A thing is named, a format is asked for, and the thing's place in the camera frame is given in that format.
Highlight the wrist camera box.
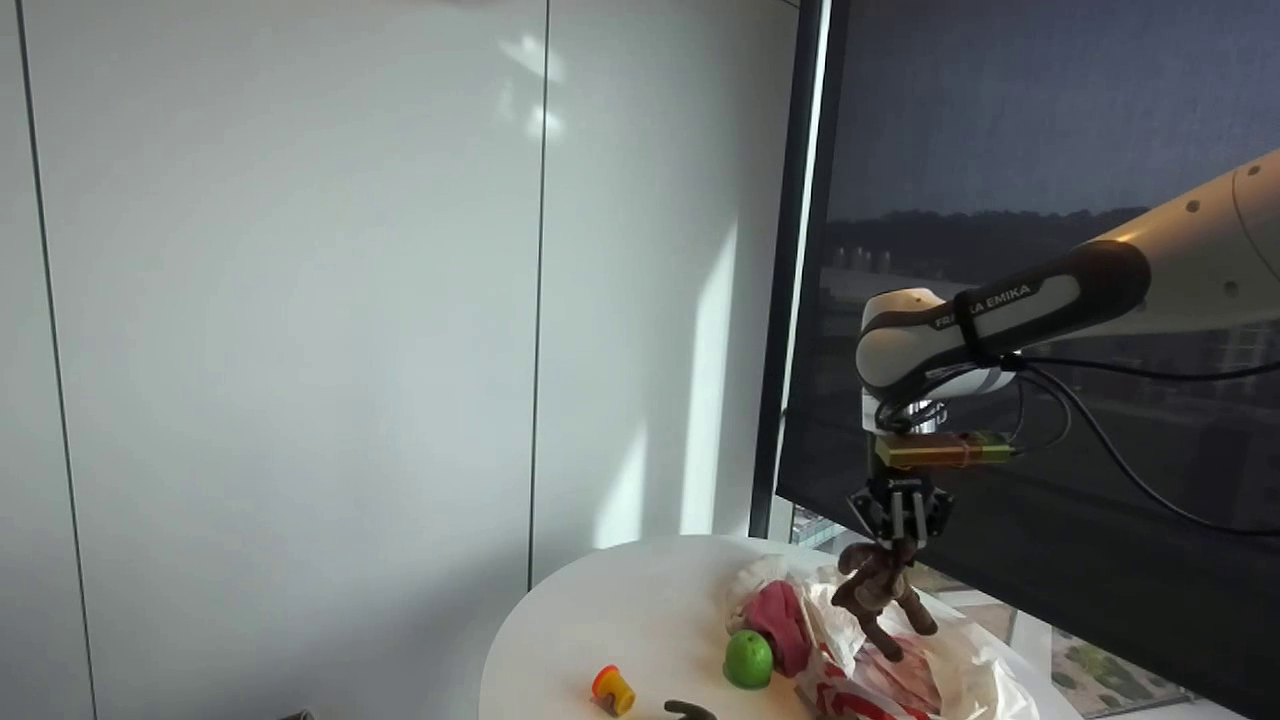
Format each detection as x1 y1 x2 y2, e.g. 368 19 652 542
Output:
870 429 1019 471

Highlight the brown moose plush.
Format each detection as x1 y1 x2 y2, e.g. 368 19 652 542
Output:
828 538 940 665

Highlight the bright green apple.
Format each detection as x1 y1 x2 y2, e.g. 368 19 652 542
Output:
718 629 779 691

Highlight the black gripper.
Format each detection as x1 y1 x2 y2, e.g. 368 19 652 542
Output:
848 459 961 548

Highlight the black looping camera cable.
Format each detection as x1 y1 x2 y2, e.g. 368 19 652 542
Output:
991 349 1280 542

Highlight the white red plastic bag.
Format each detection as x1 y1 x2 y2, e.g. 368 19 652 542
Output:
726 548 1048 720

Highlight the small yellow orange toy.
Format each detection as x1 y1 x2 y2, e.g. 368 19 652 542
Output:
588 662 640 720

